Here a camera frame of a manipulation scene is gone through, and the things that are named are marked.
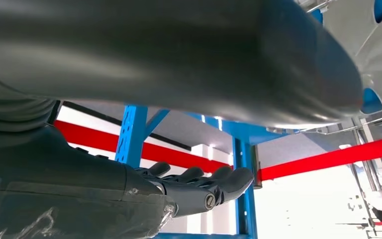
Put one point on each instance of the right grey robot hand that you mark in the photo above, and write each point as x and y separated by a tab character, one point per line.
145	49

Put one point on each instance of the blue metal shelf rack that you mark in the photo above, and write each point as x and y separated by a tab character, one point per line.
131	138

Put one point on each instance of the red barrier belt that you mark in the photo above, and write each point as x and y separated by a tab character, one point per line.
95	138
326	158

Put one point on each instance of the black-topped stanchion post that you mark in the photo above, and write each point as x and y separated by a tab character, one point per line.
257	165

